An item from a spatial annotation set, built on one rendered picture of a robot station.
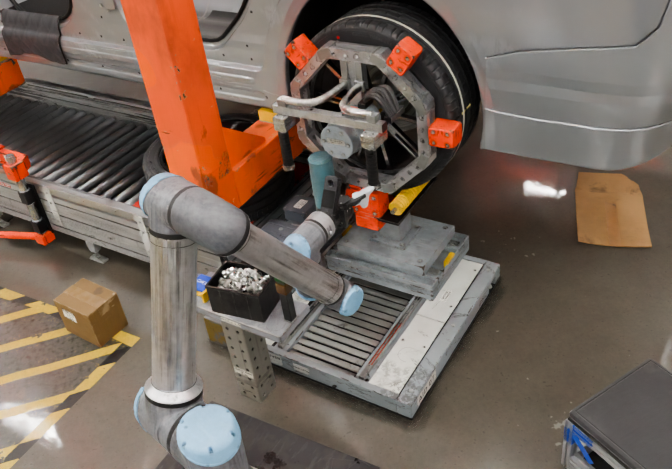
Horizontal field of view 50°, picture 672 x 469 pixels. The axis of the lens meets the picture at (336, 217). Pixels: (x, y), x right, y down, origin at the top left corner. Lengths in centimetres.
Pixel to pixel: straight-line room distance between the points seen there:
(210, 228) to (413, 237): 152
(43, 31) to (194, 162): 149
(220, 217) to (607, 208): 233
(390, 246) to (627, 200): 123
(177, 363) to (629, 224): 226
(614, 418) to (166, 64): 171
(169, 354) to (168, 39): 102
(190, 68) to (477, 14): 93
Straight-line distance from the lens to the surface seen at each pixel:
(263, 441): 226
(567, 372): 280
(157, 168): 324
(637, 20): 223
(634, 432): 222
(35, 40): 389
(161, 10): 236
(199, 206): 161
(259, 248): 170
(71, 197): 349
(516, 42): 234
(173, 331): 183
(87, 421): 293
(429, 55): 244
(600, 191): 370
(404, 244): 296
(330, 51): 248
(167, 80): 246
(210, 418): 188
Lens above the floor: 205
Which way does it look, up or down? 35 degrees down
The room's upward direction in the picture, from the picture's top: 8 degrees counter-clockwise
